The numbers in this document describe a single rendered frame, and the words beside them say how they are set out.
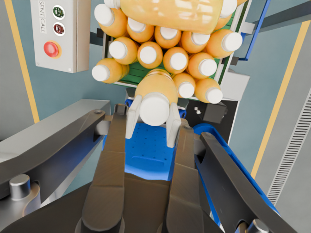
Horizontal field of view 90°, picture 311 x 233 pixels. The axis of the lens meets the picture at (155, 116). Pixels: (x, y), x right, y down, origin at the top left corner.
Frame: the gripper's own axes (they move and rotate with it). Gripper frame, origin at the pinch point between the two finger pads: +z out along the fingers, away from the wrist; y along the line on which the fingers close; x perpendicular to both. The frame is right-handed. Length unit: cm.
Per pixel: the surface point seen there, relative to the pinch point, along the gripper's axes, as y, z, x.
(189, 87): 8.1, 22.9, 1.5
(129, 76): -11.2, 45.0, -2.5
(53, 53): -27.2, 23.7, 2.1
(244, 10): 20.4, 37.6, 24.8
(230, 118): 74, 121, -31
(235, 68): 68, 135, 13
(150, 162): 2.3, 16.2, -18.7
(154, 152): 3.2, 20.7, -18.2
